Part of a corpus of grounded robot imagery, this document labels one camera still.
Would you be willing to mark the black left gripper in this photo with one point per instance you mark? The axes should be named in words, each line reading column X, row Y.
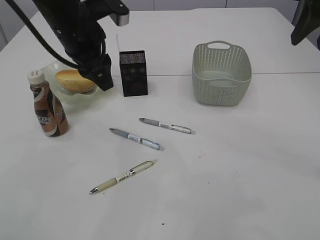
column 83, row 41

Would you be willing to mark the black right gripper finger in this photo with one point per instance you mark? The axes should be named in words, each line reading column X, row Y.
column 306, row 19

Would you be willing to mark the sugared bread roll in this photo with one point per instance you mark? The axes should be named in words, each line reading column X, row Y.
column 72, row 81

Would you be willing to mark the transparent plastic ruler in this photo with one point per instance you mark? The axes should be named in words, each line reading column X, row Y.
column 118, row 43

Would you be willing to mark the brown Nescafe coffee bottle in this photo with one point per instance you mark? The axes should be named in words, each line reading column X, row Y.
column 48, row 108

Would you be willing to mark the grey blue pen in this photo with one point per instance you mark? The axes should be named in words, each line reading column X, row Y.
column 138, row 139

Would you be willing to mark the cream coloured pen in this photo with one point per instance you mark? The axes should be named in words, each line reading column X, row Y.
column 113, row 181

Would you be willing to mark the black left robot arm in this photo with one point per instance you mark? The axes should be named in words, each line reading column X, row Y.
column 50, row 7

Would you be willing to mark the black square pen holder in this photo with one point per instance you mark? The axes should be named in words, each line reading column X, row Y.
column 133, row 70

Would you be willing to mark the translucent green wavy plate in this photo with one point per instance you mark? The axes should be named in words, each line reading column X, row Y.
column 62, row 94

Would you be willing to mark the grey pen near basket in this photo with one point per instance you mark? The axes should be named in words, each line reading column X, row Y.
column 168, row 126

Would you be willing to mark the grey-green plastic basket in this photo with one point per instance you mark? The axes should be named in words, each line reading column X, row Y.
column 221, row 73

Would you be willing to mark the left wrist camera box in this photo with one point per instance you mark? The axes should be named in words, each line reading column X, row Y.
column 115, row 9

